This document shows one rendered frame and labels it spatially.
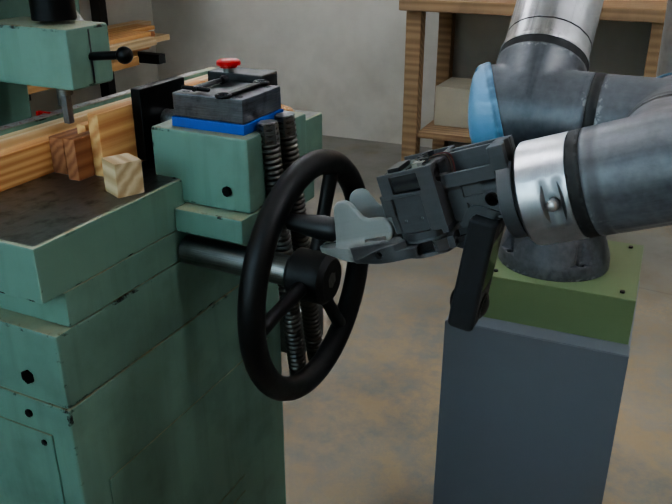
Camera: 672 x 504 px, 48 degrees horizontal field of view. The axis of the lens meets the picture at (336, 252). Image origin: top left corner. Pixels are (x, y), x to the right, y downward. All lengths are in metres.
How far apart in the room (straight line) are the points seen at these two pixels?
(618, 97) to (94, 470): 0.67
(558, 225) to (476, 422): 0.82
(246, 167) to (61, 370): 0.29
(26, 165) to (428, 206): 0.50
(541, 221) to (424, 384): 1.54
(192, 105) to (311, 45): 3.56
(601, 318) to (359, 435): 0.84
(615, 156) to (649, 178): 0.03
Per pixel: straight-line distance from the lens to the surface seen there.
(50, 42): 0.95
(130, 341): 0.90
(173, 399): 1.01
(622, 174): 0.61
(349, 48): 4.35
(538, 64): 0.76
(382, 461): 1.87
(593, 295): 1.29
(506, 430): 1.41
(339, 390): 2.10
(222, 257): 0.90
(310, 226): 0.75
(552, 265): 1.30
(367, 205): 0.74
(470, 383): 1.37
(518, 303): 1.32
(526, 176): 0.63
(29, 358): 0.86
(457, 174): 0.66
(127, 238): 0.86
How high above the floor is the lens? 1.19
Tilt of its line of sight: 24 degrees down
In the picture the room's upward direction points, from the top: straight up
